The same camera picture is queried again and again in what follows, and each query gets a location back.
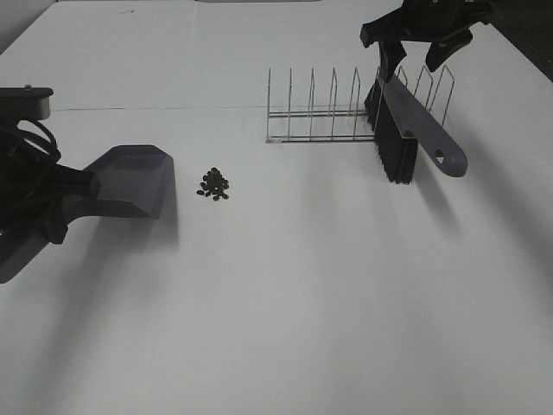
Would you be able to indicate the grey hand brush black bristles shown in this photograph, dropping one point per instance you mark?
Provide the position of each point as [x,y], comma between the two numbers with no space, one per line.
[401,126]

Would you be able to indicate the metal wire dish rack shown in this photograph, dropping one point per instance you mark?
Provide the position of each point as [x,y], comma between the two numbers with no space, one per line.
[333,123]

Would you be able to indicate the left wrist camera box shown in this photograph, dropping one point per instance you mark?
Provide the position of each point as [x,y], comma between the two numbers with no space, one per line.
[18,103]

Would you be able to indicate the pile of coffee beans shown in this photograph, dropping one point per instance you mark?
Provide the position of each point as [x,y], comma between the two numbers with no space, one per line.
[214,185]

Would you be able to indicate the grey plastic dustpan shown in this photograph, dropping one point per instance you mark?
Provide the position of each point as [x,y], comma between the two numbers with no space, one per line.
[133,179]

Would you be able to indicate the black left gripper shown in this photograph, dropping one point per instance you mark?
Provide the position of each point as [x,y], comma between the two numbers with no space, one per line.
[34,183]

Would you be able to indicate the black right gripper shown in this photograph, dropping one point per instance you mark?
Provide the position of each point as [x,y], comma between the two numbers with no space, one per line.
[445,24]

